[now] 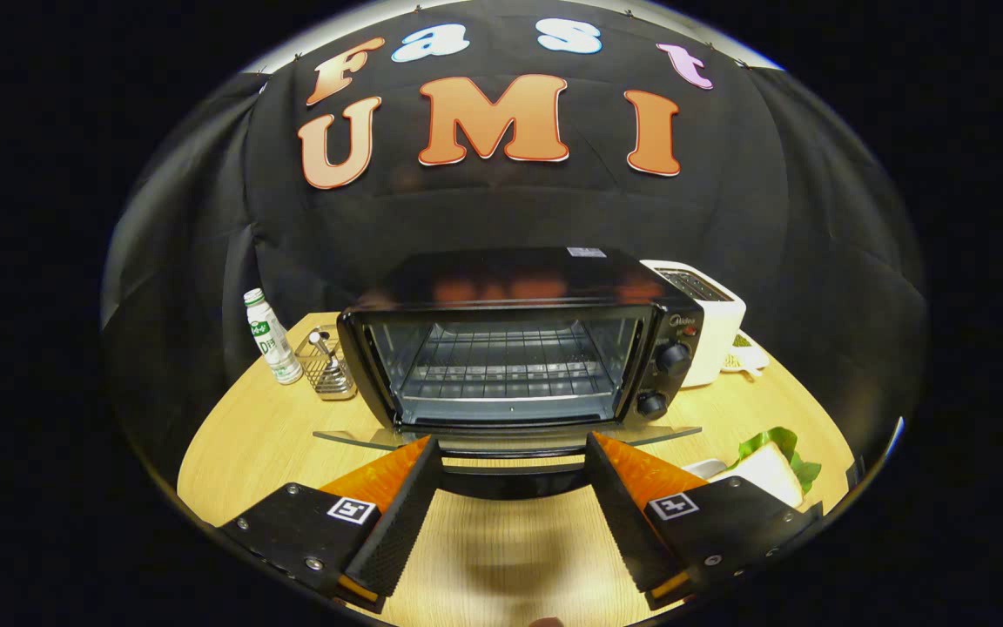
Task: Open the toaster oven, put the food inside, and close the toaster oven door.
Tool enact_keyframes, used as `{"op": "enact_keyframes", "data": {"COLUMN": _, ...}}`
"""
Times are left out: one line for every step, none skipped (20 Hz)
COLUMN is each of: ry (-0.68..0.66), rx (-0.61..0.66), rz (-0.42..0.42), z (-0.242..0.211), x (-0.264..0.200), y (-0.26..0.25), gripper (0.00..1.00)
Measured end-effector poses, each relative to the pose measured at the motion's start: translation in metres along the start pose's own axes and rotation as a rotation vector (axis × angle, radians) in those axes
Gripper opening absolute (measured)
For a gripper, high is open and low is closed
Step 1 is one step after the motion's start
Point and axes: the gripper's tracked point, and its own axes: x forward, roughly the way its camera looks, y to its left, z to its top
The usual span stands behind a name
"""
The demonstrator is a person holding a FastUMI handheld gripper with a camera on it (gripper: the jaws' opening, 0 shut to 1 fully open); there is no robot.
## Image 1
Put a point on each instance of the white ribbed tray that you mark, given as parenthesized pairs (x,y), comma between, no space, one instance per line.
(703,468)

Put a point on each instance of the black toaster oven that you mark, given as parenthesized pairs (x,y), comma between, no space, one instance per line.
(510,279)

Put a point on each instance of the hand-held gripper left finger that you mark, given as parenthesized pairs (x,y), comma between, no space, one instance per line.
(401,522)

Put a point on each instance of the metal utensil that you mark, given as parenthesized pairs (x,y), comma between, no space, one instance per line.
(321,342)

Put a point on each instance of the white divided bean dish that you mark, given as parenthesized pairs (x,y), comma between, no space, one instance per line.
(745,359)

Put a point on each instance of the white toaster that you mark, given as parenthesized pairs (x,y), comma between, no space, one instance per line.
(719,340)

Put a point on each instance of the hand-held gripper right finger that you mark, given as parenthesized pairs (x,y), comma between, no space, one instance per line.
(623,522)

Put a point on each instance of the lettuce sandwich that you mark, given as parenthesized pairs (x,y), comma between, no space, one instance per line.
(771,470)

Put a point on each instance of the white green-label drink bottle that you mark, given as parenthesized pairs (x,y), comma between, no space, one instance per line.
(273,341)

